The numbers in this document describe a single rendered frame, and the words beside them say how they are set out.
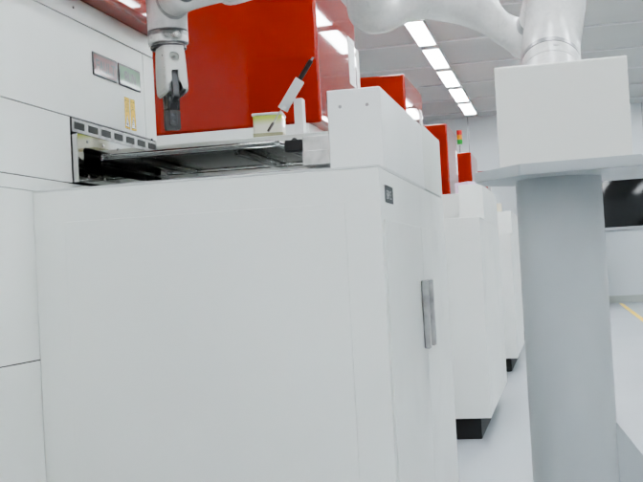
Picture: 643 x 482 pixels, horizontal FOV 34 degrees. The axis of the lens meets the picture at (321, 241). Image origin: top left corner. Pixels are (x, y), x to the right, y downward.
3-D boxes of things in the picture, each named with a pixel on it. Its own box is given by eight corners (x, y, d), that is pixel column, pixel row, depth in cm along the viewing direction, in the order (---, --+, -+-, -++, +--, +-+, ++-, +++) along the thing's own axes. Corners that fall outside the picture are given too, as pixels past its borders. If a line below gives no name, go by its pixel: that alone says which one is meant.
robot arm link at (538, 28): (573, 93, 218) (568, 30, 235) (596, 15, 205) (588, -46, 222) (515, 85, 219) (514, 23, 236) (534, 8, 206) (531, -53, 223)
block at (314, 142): (302, 151, 202) (301, 136, 202) (306, 153, 206) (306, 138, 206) (343, 147, 201) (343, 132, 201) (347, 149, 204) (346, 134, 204)
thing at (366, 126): (330, 171, 182) (325, 90, 183) (383, 191, 236) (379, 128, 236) (384, 166, 180) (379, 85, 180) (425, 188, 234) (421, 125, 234)
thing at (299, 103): (278, 136, 243) (276, 78, 243) (283, 138, 247) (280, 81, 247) (304, 134, 242) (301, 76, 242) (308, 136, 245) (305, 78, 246)
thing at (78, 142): (71, 182, 204) (69, 133, 205) (156, 195, 247) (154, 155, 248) (79, 181, 204) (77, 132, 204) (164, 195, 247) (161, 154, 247)
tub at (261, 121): (253, 142, 250) (251, 113, 250) (256, 144, 258) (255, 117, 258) (283, 139, 250) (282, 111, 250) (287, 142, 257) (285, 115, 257)
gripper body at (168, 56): (191, 37, 217) (194, 92, 217) (180, 48, 227) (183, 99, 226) (155, 36, 214) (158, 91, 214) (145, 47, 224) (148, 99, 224)
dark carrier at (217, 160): (106, 159, 210) (106, 156, 210) (169, 172, 243) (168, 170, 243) (274, 145, 202) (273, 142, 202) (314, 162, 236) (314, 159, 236)
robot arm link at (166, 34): (192, 28, 218) (193, 42, 218) (183, 37, 226) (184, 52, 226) (152, 27, 215) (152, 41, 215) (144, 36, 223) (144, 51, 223)
